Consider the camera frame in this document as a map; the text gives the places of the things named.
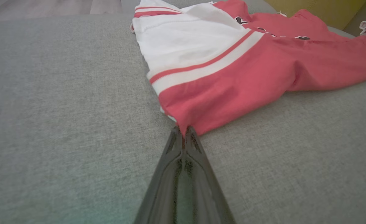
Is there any grey fabric sofa seat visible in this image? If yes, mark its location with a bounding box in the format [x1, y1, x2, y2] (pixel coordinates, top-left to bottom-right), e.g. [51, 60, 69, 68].
[0, 12, 366, 224]

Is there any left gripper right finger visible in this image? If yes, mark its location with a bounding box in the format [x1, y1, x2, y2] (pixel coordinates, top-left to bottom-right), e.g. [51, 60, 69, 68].
[184, 126, 236, 224]

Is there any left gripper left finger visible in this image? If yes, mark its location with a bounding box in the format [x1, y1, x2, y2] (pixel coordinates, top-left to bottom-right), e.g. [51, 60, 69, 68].
[134, 126, 183, 224]

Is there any mustard yellow cushion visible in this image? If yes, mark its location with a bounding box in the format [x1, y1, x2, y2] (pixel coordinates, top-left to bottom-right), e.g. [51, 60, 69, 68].
[264, 0, 366, 30]

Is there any red white sports jersey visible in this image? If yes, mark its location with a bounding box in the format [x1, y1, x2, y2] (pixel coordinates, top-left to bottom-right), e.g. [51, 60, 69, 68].
[130, 0, 366, 137]

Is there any grey sofa cushion block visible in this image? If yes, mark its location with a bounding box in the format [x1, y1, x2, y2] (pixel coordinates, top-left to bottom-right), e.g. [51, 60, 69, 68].
[121, 0, 278, 14]

